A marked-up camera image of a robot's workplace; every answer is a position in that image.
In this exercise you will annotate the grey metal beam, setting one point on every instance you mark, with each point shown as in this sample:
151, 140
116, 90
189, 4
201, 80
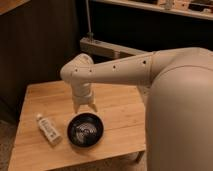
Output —
108, 50

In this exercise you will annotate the white labelled bottle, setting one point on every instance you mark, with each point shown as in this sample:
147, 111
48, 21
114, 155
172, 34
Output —
49, 131

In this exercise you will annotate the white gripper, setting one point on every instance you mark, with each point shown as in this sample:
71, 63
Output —
82, 94

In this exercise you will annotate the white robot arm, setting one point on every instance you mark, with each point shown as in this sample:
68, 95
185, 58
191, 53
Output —
179, 106

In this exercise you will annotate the metal pole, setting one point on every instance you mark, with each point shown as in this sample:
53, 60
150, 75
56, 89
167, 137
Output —
90, 33

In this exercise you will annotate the black ceramic bowl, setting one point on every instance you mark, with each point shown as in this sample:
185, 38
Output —
85, 130

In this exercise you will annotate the wooden shelf with items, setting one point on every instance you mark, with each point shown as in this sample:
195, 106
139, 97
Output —
187, 8

